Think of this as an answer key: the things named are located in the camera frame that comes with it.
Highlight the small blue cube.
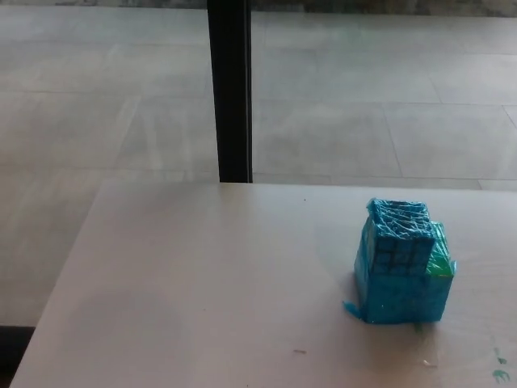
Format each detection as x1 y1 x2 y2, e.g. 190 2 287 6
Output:
365 197 438 277

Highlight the big blue taped cube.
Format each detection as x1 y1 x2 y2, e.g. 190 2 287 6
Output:
343 220 460 326

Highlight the black vertical window post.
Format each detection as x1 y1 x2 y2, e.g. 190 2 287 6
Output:
206 0 254 185

